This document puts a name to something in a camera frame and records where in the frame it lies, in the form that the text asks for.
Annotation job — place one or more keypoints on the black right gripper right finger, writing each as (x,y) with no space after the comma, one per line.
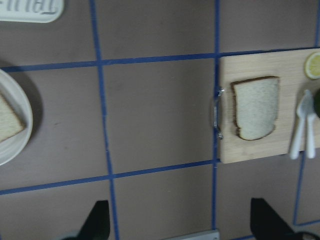
(266,224)

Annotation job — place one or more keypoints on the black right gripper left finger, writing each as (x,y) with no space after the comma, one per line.
(97,225)

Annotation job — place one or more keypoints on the white bread slice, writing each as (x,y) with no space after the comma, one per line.
(256,106)

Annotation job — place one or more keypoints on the white round plate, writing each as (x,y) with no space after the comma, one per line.
(10,148)

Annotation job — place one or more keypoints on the bread slice on plate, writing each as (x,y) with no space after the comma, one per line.
(11,120)

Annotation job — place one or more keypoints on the white plastic spoon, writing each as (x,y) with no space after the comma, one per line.
(310,117)

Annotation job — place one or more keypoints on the green avocado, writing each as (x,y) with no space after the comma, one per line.
(316,103)

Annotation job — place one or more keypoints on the wooden cutting board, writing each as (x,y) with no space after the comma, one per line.
(289,67)

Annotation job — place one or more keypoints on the lemon half slice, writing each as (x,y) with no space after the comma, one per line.
(312,66)

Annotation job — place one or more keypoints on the white bear tray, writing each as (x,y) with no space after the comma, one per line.
(31,11)

